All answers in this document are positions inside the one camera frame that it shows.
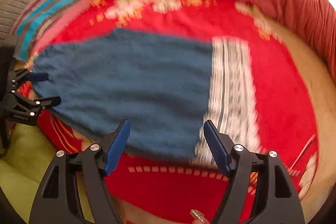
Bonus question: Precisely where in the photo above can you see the green sleeve left forearm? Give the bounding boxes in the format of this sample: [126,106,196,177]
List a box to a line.
[1,124,65,223]

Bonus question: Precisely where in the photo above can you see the red floral blanket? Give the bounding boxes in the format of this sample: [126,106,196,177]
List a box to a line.
[19,0,320,224]

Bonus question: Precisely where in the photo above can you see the pink pillow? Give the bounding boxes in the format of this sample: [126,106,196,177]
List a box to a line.
[29,0,94,56]

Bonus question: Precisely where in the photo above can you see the right hand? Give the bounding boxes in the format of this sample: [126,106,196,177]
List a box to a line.
[190,209,210,224]

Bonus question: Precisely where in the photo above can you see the blue striped pillow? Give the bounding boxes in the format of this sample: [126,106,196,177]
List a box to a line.
[11,0,79,61]

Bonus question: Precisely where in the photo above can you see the beige bed sheet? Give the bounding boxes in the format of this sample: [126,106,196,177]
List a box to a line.
[117,17,335,223]

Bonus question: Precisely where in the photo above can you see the blue denim pant lace hem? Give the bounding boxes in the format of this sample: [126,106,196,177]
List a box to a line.
[33,29,260,166]

